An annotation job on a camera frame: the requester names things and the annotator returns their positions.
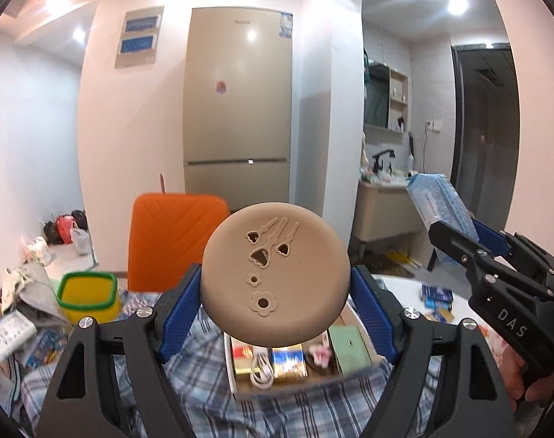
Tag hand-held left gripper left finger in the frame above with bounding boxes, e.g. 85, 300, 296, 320
37, 262, 203, 438

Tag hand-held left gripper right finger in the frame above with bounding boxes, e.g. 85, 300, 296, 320
350, 265, 517, 438

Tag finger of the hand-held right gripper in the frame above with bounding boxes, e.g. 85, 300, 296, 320
471, 218, 525, 257
428, 220, 495, 279

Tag green pouch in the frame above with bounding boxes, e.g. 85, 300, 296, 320
328, 325, 374, 373

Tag blue tissue packet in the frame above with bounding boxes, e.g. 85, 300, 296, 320
405, 173, 481, 272

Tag red cigarette pack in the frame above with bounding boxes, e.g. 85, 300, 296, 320
232, 346, 256, 376

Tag white cable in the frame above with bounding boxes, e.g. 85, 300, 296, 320
250, 346, 274, 387

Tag beige round pad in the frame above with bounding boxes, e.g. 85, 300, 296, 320
200, 201, 351, 346

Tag cardboard box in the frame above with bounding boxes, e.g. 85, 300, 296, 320
223, 301, 384, 400

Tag person's right hand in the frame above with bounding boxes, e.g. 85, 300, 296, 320
498, 342, 554, 417

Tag blue boxes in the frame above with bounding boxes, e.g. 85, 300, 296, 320
420, 283, 455, 311

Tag beige vanity cabinet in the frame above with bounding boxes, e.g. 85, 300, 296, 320
352, 178, 424, 243

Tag orange chair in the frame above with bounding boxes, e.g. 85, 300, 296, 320
128, 193, 230, 293

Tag dark glass door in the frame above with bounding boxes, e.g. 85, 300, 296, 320
452, 43, 520, 234

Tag yellow container green rim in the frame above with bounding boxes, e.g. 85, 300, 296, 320
55, 271, 121, 337

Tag black faucet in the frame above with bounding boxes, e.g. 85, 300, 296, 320
373, 149, 395, 174

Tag white floor bag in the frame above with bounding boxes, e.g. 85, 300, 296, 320
71, 226, 93, 254

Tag blue plaid shirt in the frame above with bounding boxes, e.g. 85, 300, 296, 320
19, 289, 442, 438

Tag colourful booklet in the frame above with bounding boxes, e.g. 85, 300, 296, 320
26, 328, 69, 371

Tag red plastic bag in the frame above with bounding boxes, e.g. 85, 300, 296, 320
55, 215, 75, 244

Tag grey cloth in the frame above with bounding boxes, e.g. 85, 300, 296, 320
3, 262, 72, 326

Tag mirror cabinet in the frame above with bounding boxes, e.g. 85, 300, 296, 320
363, 61, 410, 133

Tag white paper packet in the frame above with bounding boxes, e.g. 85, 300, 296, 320
0, 315, 37, 369

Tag beige refrigerator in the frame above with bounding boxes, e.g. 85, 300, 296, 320
182, 7, 294, 214

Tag pink bunny hair tie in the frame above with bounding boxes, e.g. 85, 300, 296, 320
310, 343, 331, 369

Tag grey wall electrical panel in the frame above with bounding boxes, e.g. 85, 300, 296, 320
115, 6, 164, 69

